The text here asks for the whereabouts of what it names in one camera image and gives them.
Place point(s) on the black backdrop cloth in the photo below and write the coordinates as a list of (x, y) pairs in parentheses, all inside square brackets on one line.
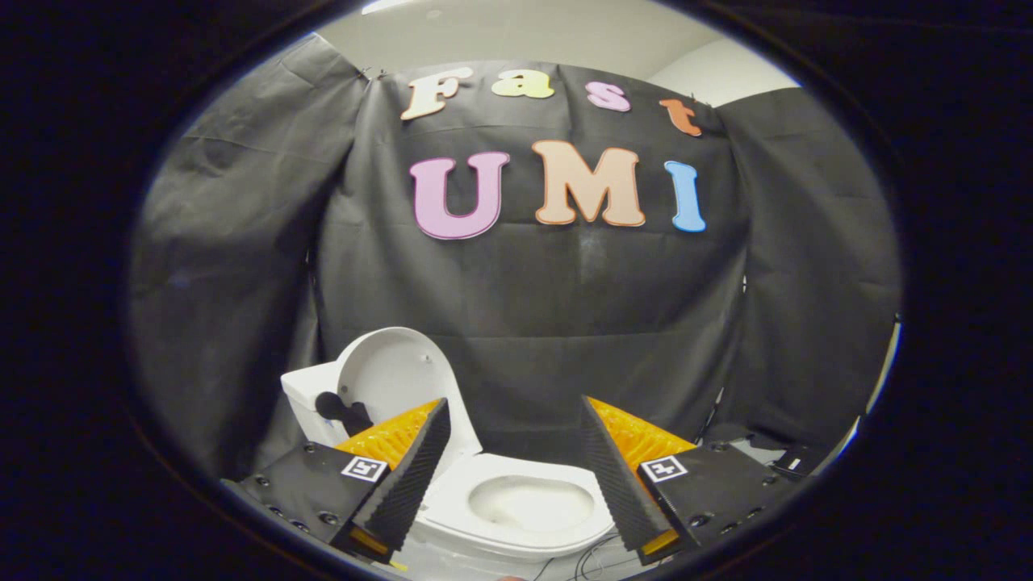
[(565, 307)]

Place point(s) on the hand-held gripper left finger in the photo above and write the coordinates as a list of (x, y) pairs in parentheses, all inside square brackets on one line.
[(407, 476)]

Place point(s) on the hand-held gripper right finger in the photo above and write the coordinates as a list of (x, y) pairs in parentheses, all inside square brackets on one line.
[(617, 484)]

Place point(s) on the white toilet seat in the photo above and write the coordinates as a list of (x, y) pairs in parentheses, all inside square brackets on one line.
[(452, 500)]

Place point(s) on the white ceramic toilet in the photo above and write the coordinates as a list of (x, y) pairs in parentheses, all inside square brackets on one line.
[(303, 399)]

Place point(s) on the white toilet lid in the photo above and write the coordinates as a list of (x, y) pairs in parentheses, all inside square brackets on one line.
[(395, 371)]

